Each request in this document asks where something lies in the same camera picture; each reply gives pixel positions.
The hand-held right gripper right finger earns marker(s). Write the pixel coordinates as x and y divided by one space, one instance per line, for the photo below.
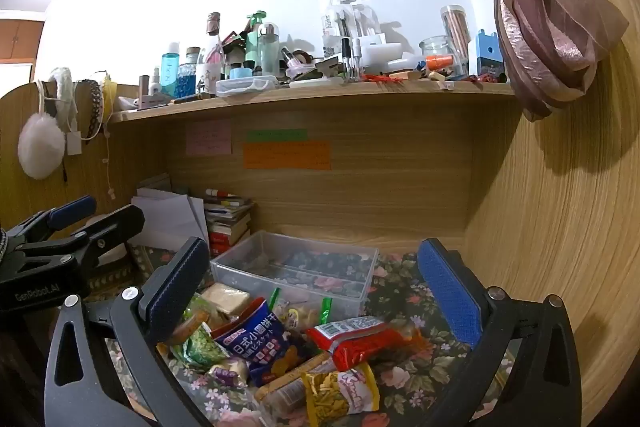
447 292

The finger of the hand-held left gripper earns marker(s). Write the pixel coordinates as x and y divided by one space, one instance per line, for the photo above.
112 229
72 213

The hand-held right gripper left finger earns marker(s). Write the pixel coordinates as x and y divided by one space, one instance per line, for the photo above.
177 292

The beige cracker packet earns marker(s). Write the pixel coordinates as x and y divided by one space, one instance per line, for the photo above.
225 297

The blue snack packet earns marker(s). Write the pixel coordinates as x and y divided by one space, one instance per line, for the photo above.
260 337

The purple label snack packet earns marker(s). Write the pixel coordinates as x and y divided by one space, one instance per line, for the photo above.
225 374

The clear plastic container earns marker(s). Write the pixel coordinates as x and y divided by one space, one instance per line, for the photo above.
345 292

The red snack packet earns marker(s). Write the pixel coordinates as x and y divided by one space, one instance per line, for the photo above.
360 347

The clear green-edged snack packet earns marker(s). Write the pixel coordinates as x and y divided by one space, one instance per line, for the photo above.
300 314

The amber snack packet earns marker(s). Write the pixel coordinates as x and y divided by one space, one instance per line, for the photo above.
285 387

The orange snack packet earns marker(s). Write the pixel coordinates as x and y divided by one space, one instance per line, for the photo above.
192 324

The white papers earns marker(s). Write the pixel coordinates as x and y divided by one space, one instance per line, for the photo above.
165 217

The green snack packet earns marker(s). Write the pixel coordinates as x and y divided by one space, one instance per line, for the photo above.
200 349

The white tag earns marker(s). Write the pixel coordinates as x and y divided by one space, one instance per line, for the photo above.
74 143

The white fluffy pom-pom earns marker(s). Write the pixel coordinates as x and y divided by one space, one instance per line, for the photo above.
41 147

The stack of books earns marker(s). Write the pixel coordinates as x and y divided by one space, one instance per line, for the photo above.
227 232

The floral tablecloth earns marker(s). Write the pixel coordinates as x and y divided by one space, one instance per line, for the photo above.
400 372

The beaded headband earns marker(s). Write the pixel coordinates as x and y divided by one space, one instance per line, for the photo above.
92 107

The red white marker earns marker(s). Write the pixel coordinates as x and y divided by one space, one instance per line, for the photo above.
222 193

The wooden desk hutch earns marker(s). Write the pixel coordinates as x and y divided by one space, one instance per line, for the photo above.
400 182

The yellow hair accessory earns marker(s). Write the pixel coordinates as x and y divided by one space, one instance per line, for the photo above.
109 92

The white fluffy headband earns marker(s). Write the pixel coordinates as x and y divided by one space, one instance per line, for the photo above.
62 87

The pink sticky note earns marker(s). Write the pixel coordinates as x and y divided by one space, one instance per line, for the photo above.
209 137

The small white spray bottle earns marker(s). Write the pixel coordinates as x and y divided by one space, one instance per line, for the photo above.
155 82

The yellow snack packet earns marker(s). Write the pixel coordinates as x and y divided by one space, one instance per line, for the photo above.
325 397

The blue liquid bottle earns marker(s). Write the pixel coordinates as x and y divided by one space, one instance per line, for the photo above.
170 77

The blue bead jar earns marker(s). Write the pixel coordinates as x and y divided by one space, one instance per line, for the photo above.
186 82

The orange sticky note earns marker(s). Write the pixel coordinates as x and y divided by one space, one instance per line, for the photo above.
287 155

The white bottle pink print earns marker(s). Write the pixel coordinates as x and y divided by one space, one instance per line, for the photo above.
207 77

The brown cabinet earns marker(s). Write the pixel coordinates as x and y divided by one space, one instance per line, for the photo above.
20 39

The green sticky note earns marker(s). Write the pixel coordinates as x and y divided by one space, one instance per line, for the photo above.
277 135

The white flat case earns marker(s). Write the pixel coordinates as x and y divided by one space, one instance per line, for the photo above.
245 86

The cork topped bottle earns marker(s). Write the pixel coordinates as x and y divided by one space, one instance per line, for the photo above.
214 29

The green pump bottle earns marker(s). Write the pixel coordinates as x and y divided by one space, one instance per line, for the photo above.
252 42

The clear bottle silver cap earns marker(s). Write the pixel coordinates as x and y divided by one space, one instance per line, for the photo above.
269 52

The blue block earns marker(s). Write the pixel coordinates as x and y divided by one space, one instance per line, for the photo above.
489 57

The white box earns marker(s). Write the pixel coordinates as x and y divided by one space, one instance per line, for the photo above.
385 54

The glass jar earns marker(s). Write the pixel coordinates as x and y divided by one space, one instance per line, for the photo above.
435 46

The clear tube of sticks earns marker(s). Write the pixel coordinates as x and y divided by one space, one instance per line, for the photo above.
456 37

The pink curtain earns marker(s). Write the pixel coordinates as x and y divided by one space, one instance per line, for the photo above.
540 32

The clear acrylic organizer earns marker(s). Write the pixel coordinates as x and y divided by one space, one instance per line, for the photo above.
332 22

